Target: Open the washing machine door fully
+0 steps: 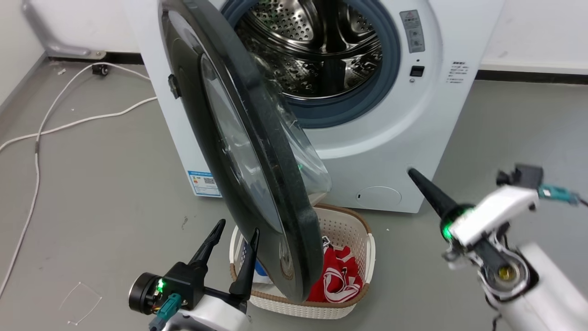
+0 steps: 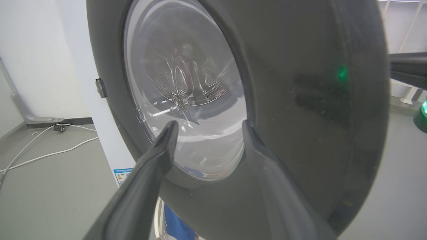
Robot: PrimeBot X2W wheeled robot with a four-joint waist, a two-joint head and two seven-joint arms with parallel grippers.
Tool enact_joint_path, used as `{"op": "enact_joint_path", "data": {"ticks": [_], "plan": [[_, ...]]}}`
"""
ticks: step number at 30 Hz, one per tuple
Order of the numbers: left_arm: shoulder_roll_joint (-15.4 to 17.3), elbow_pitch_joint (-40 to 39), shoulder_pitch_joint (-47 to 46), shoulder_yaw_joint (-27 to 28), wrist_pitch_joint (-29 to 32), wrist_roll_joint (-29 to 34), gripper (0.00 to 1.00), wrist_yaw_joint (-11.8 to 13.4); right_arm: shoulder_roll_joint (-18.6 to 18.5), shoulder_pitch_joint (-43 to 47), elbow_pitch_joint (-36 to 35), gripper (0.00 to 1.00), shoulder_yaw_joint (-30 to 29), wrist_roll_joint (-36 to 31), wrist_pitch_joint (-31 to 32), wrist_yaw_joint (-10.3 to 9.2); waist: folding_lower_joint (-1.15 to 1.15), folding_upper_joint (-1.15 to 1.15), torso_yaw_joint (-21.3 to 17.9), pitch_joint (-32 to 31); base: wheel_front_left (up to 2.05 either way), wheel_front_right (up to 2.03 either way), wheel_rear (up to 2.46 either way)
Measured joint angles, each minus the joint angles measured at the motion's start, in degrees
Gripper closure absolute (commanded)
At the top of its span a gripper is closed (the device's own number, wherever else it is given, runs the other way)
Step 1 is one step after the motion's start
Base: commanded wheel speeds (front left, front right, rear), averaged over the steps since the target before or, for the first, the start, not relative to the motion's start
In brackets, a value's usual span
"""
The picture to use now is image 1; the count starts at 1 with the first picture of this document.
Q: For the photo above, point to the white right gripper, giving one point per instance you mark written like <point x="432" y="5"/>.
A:
<point x="491" y="214"/>

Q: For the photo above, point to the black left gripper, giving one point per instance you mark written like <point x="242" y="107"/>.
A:
<point x="183" y="280"/>

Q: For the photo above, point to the black round washing machine door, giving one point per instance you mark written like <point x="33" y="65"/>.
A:
<point x="257" y="184"/>

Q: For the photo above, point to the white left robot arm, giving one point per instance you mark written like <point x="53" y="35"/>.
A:
<point x="211" y="317"/>

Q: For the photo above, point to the white front-load washing machine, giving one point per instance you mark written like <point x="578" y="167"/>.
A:
<point x="395" y="138"/>

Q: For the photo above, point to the black door latch socket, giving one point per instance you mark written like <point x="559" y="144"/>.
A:
<point x="417" y="71"/>

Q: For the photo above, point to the blue-grey rubber door gasket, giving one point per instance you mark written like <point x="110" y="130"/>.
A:
<point x="390" y="73"/>

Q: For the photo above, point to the blue and white garment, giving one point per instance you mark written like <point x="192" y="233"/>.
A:
<point x="262" y="276"/>

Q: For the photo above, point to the round drain filter cover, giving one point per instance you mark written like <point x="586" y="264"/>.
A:
<point x="379" y="198"/>

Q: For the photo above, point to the blue energy label sticker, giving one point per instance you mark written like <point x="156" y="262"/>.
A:
<point x="204" y="184"/>

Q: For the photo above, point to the teal connector on left gripper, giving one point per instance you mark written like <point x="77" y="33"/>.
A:
<point x="166" y="310"/>

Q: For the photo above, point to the teal connector on gripper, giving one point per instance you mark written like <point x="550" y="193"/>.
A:
<point x="166" y="310"/>
<point x="558" y="194"/>

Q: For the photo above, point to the cream plastic laundry basket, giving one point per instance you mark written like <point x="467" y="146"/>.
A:
<point x="342" y="230"/>

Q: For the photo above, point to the red and white garment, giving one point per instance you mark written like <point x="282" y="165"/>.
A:
<point x="337" y="276"/>

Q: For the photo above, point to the small printed text label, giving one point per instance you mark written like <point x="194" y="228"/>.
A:
<point x="457" y="71"/>

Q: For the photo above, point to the teal connector on right gripper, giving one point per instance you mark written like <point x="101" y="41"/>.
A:
<point x="558" y="194"/>

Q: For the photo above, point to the grey warning label sticker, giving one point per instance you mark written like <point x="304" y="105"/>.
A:
<point x="412" y="31"/>

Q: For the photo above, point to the stainless steel perforated drum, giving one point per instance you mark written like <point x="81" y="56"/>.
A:
<point x="312" y="50"/>

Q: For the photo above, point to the small black floor plug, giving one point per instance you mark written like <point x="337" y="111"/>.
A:
<point x="100" y="69"/>

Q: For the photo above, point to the black camera box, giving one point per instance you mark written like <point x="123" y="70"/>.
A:
<point x="523" y="175"/>

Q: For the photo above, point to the grey wall pipe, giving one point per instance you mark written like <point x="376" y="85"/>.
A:
<point x="55" y="43"/>

